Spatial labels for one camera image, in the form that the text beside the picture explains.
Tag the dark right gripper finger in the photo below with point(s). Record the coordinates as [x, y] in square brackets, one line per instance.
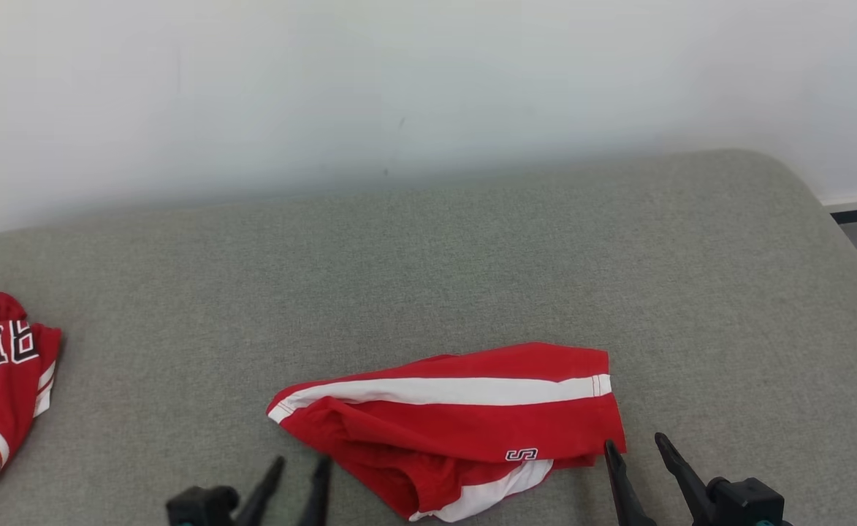
[627, 489]
[687, 475]

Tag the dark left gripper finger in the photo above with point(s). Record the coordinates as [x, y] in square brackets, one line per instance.
[317, 497]
[261, 497]

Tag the red shorts white stripe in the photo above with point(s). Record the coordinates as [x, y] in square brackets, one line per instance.
[457, 431]

